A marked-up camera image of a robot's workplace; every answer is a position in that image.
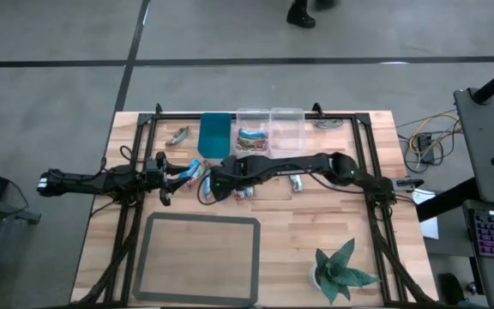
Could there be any blue green granola bar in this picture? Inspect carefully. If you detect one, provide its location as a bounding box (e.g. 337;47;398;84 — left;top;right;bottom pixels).
315;118;345;130

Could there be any black power adapter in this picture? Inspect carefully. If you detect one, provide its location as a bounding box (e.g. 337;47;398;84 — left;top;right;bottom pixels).
417;133;436;163

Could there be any black computer mouse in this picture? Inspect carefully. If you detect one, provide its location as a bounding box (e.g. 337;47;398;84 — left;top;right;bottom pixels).
438;272;467;306

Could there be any silver granola bar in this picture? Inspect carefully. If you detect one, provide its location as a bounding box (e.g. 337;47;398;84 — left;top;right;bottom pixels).
165;125;190;147

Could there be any grey side table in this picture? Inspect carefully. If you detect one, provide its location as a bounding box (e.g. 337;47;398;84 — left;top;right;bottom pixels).
453;88;494;205

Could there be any green plant in white pot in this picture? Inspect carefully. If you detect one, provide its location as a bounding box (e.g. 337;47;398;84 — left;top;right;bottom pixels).
309;238;382;306

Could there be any grey bordered clear mat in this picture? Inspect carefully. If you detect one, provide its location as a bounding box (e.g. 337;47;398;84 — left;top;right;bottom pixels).
132;211;262;308

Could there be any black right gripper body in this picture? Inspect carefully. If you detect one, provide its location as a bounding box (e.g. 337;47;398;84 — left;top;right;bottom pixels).
209;169;237;203

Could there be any blue plastic bin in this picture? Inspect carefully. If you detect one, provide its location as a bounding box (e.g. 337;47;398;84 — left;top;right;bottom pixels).
197;112;233;160

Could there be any black beam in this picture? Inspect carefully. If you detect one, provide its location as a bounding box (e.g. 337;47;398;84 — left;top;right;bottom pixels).
416;176;480;223

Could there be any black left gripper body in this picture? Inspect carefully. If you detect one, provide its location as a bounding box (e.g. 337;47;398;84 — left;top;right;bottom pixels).
143;156;166;193

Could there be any yellow cable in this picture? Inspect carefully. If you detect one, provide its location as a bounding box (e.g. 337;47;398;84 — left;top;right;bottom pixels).
407;110;462;158

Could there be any black table clamp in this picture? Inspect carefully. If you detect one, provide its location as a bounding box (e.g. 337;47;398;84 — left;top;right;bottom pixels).
391;176;425;191

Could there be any person's shoe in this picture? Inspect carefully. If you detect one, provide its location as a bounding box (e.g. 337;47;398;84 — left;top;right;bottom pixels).
286;0;317;29

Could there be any white paper sheet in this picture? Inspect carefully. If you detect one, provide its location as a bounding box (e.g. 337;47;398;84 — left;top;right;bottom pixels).
410;188;440;240

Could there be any green yellow granola bar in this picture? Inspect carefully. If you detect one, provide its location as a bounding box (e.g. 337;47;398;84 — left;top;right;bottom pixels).
237;137;269;148

